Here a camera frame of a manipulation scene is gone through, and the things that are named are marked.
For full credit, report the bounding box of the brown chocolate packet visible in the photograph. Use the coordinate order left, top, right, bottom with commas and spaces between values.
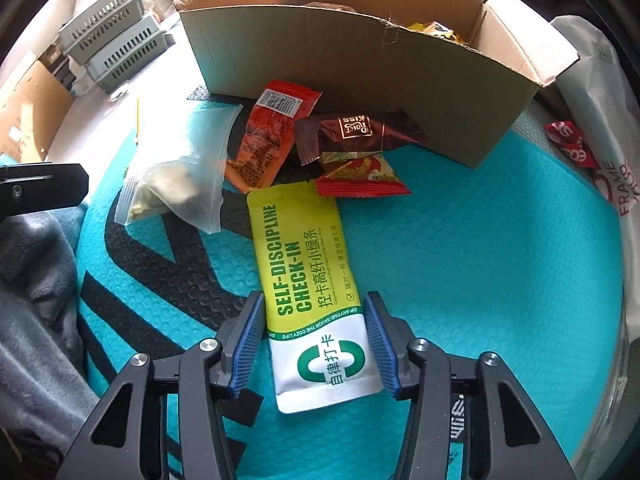
293, 108, 431, 166

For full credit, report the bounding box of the clear zip bag of nuts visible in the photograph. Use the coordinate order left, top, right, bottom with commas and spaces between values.
114, 104, 245, 234

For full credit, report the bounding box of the cardboard box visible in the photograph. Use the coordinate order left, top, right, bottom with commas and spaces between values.
161, 0, 582, 171

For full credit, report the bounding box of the grey fleece blanket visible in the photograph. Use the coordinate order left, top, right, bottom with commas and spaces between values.
0, 205, 102, 457

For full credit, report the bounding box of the orange-red snack packet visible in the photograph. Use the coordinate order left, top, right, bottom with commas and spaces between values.
224, 80, 323, 195

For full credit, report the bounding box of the yellow-green white sachet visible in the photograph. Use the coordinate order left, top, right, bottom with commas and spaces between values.
247, 180, 382, 415

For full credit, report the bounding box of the red-yellow small packet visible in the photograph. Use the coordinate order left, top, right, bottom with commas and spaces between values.
315, 152, 412, 199

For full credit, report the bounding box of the yellow snack packet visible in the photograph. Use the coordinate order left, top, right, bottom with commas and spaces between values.
405, 20, 469, 47

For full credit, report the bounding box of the white plastic bag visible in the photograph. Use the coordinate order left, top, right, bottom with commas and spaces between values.
547, 15, 640, 480

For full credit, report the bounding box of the red printed wrapper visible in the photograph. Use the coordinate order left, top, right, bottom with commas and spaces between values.
544, 120, 599, 167

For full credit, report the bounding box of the brown flat cardboard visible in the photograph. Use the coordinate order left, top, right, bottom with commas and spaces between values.
0, 52, 77, 167

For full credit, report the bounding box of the teal bubble mailer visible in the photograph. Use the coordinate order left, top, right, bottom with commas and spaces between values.
75, 95, 629, 480

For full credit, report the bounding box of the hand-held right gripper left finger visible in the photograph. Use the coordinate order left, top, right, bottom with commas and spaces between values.
55, 290, 267, 480

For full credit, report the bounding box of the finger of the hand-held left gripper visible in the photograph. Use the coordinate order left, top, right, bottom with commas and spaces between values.
0, 161, 90, 219

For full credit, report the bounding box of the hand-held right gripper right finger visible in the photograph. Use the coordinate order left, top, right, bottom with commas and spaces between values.
362, 290, 577, 480

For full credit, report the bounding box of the grey-green slotted basket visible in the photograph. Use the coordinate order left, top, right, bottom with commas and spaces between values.
82, 12, 169, 95
59, 0, 144, 56

